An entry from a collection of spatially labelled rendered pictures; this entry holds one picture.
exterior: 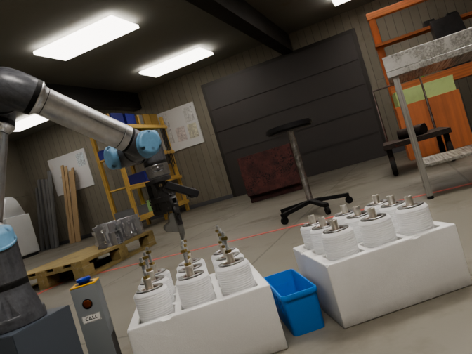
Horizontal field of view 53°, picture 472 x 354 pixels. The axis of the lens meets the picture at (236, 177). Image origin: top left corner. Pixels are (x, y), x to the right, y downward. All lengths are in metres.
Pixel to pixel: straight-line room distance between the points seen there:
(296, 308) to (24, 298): 0.70
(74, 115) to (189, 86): 8.66
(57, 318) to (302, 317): 0.65
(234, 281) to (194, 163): 8.63
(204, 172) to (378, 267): 8.58
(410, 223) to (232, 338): 0.60
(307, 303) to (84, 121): 0.79
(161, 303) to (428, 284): 0.74
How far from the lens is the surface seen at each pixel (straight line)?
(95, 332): 1.42
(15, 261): 1.20
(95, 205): 11.26
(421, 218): 1.46
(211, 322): 1.31
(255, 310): 1.31
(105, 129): 1.34
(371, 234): 1.41
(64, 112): 1.32
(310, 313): 1.41
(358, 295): 1.37
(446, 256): 1.47
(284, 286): 1.67
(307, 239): 1.61
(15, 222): 10.81
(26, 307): 1.19
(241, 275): 1.32
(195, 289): 1.32
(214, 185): 9.78
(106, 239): 4.59
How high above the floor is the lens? 0.49
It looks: 1 degrees down
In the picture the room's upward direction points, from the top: 16 degrees counter-clockwise
